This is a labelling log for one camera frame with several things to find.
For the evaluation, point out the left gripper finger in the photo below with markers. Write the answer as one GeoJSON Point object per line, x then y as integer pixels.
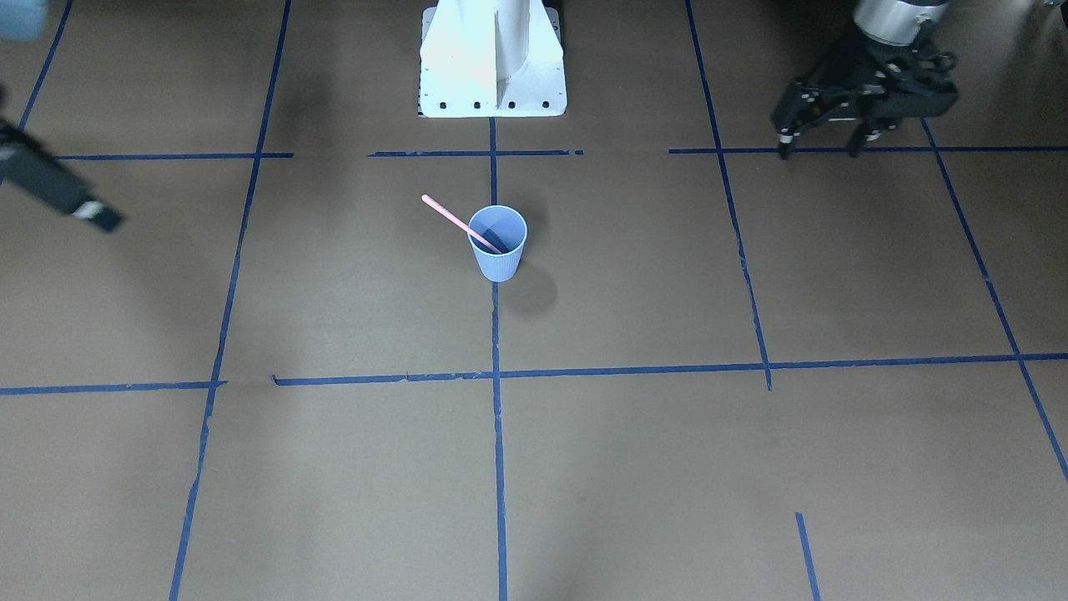
{"type": "Point", "coordinates": [797, 111]}
{"type": "Point", "coordinates": [866, 132]}

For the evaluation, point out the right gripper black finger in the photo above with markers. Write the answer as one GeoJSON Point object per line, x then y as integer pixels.
{"type": "Point", "coordinates": [99, 214]}

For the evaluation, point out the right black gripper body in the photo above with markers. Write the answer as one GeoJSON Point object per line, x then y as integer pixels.
{"type": "Point", "coordinates": [43, 178]}

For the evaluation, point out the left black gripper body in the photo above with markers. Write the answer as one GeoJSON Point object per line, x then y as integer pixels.
{"type": "Point", "coordinates": [849, 64]}

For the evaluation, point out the blue ribbed cup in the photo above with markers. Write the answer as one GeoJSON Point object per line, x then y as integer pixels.
{"type": "Point", "coordinates": [501, 233]}

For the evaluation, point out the pink chopstick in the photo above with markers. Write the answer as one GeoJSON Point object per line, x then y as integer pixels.
{"type": "Point", "coordinates": [435, 205]}

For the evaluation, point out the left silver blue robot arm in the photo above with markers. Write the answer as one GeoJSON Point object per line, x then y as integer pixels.
{"type": "Point", "coordinates": [897, 22]}

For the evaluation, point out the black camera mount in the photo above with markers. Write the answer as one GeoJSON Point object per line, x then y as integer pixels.
{"type": "Point", "coordinates": [917, 82]}

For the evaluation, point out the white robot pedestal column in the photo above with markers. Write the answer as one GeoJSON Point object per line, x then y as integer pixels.
{"type": "Point", "coordinates": [492, 59]}

